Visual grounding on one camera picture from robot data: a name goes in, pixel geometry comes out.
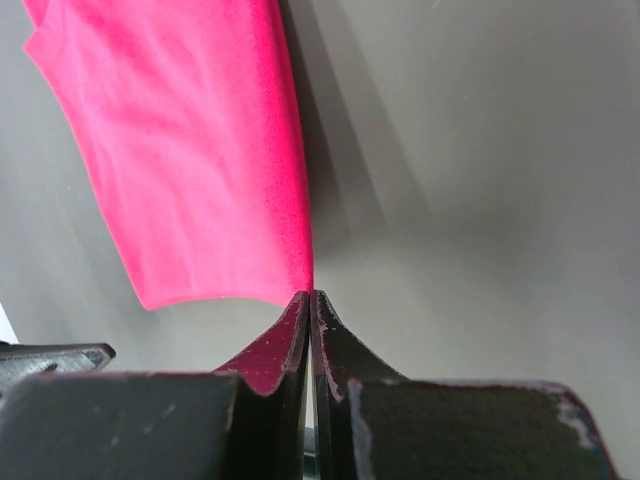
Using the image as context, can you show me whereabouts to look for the pink t shirt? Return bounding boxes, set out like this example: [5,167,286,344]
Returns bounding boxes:
[25,1,313,309]

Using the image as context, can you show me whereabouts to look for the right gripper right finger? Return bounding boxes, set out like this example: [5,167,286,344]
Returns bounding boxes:
[310,290,618,479]

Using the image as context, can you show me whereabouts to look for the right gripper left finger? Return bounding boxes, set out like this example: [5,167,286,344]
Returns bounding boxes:
[1,292,309,479]

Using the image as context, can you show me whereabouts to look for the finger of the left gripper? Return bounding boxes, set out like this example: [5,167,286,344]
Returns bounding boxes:
[1,342,116,394]

